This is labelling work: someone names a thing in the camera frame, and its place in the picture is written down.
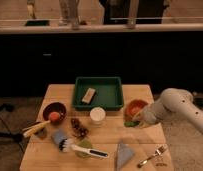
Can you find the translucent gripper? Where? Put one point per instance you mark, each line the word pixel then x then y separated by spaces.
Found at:
pixel 145 118

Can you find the wooden table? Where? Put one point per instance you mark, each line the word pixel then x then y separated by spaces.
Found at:
pixel 42 155

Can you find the orange terracotta bowl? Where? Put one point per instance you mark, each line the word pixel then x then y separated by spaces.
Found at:
pixel 133 108

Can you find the tan sponge block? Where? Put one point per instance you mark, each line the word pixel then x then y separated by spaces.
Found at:
pixel 88 95

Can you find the green round coaster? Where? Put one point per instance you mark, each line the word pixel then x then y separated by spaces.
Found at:
pixel 85 144

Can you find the green plastic tray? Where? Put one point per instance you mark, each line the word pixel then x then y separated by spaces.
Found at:
pixel 108 93

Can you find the white cup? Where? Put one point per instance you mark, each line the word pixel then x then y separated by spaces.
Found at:
pixel 97 115

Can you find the black tripod stand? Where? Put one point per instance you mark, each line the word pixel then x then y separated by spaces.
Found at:
pixel 15 137

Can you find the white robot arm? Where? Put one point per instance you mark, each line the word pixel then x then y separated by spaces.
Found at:
pixel 171 101

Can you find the green pepper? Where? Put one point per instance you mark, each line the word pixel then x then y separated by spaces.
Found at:
pixel 131 123

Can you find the orange tomato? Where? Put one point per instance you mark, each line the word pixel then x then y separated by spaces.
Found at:
pixel 54 116

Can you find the yellow corn cob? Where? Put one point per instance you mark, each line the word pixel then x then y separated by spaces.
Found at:
pixel 38 129

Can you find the grey folded cloth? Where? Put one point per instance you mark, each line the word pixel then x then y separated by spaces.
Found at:
pixel 123 155

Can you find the gold metal fork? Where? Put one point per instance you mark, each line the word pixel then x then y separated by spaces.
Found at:
pixel 157 153

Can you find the dark brown bowl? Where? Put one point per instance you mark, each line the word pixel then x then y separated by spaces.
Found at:
pixel 55 107

